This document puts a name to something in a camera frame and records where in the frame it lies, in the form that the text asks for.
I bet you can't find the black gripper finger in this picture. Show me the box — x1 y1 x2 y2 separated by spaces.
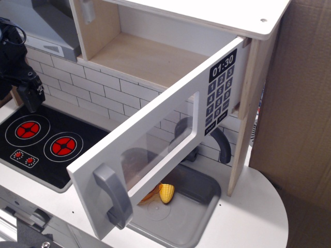
17 85 45 113

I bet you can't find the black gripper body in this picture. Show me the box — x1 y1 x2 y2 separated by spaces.
1 58 42 89

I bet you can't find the white microwave door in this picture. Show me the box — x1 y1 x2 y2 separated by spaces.
67 37 250 239

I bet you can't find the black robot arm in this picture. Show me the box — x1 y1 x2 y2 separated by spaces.
1 18 45 113

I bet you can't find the wooden microwave cabinet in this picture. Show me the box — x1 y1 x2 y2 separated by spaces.
70 1 289 195

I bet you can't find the black toy stovetop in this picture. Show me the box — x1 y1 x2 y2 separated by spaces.
1 105 108 193

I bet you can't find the grey range hood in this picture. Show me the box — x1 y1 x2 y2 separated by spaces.
1 1 81 63

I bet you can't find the grey oven knob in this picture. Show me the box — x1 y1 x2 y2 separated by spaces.
29 209 50 228

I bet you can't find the dark grey toy faucet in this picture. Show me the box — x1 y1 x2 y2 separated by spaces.
168 117 231 164

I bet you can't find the orange transparent measuring cup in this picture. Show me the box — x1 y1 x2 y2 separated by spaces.
140 183 162 203

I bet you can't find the yellow toy corn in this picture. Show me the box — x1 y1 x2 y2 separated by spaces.
159 183 175 204

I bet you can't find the grey plastic sink basin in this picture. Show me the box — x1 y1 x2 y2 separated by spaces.
128 164 221 247

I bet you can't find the brown cardboard box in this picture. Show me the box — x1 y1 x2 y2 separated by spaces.
249 1 330 247

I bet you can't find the grey door handle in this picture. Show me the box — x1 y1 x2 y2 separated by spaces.
93 164 133 229

